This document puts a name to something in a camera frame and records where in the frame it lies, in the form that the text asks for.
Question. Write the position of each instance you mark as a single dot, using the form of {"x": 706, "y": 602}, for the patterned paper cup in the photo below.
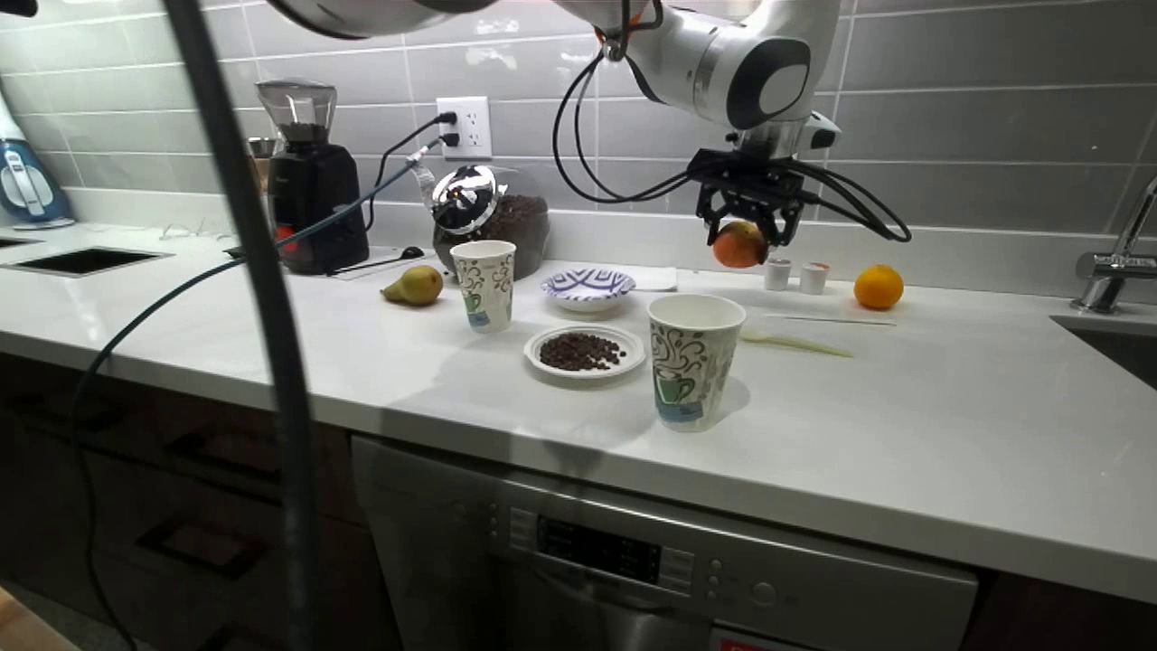
{"x": 691, "y": 350}
{"x": 484, "y": 285}

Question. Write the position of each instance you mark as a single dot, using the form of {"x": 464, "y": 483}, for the stainless dishwasher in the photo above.
{"x": 493, "y": 560}

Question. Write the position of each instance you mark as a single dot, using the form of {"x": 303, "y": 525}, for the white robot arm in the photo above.
{"x": 748, "y": 79}

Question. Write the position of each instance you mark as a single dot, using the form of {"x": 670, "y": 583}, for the wooden stirrer stick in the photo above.
{"x": 796, "y": 344}

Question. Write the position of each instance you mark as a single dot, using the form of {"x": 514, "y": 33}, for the yellow green pear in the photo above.
{"x": 412, "y": 289}

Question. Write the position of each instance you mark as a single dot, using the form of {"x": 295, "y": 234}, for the chrome sink faucet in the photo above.
{"x": 1106, "y": 274}

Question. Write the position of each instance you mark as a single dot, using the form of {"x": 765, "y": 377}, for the white wall outlet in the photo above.
{"x": 471, "y": 128}

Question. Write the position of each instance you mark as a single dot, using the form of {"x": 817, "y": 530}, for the orange fruit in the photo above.
{"x": 878, "y": 289}

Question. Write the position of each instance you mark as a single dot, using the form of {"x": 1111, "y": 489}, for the black coffee grinder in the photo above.
{"x": 312, "y": 180}

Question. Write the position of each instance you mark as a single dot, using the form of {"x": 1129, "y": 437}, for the small white cup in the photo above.
{"x": 814, "y": 277}

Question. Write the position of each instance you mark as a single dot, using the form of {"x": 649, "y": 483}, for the chrome kettle on dark base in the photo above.
{"x": 476, "y": 203}

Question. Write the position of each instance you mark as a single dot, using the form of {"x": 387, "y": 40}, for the blue white appliance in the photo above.
{"x": 26, "y": 193}

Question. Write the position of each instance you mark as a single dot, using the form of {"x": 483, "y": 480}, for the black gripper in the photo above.
{"x": 745, "y": 187}

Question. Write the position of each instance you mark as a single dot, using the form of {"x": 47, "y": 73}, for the white plate of coffee beans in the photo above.
{"x": 582, "y": 354}

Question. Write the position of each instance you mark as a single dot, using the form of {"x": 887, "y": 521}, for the red yellow apple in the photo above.
{"x": 738, "y": 243}

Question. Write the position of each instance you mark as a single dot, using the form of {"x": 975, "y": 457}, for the blue patterned paper plate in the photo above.
{"x": 589, "y": 291}

